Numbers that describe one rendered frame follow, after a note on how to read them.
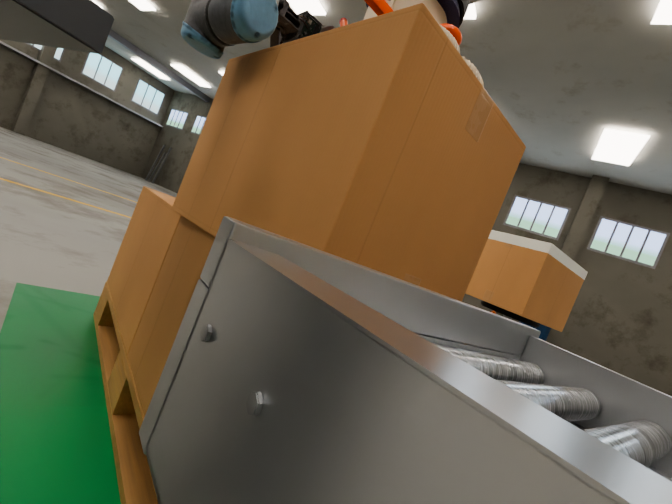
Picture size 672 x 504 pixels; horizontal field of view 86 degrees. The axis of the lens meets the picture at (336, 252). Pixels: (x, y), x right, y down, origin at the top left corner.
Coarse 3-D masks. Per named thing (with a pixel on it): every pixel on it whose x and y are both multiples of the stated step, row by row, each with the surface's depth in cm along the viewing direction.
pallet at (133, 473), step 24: (96, 312) 136; (96, 336) 125; (120, 336) 102; (120, 360) 95; (120, 384) 90; (120, 408) 89; (120, 432) 83; (120, 456) 77; (144, 456) 79; (120, 480) 72; (144, 480) 73
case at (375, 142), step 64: (256, 64) 76; (320, 64) 58; (384, 64) 47; (448, 64) 51; (256, 128) 68; (320, 128) 53; (384, 128) 46; (448, 128) 55; (512, 128) 66; (192, 192) 82; (256, 192) 61; (320, 192) 49; (384, 192) 50; (448, 192) 59; (384, 256) 53; (448, 256) 65
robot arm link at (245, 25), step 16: (224, 0) 66; (240, 0) 63; (256, 0) 65; (272, 0) 67; (208, 16) 70; (224, 16) 67; (240, 16) 64; (256, 16) 66; (272, 16) 68; (224, 32) 70; (240, 32) 67; (256, 32) 67; (272, 32) 69
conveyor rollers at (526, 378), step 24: (480, 360) 51; (504, 360) 57; (504, 384) 39; (528, 384) 44; (552, 408) 44; (576, 408) 51; (600, 432) 34; (624, 432) 39; (648, 432) 45; (648, 456) 40
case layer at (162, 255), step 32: (160, 192) 138; (160, 224) 104; (192, 224) 83; (128, 256) 123; (160, 256) 95; (192, 256) 78; (128, 288) 111; (160, 288) 88; (192, 288) 73; (128, 320) 101; (160, 320) 81; (128, 352) 94; (160, 352) 76
